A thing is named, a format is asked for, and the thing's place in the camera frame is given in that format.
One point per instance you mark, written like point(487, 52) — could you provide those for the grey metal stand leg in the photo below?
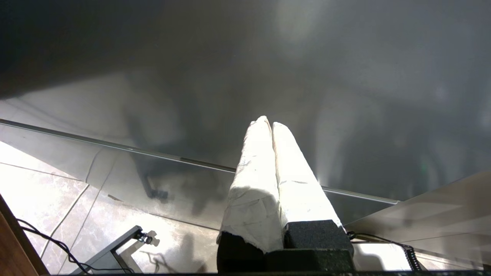
point(111, 251)

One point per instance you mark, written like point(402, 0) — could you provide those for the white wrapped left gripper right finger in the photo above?
point(299, 184)

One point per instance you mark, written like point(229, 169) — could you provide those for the white cabinet side panel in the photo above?
point(433, 222)

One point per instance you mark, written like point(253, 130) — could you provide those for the stainless steel fridge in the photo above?
point(230, 76)

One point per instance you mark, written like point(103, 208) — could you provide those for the brown wooden panel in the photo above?
point(13, 249)

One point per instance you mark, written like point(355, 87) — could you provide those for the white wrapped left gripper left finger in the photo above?
point(253, 191)

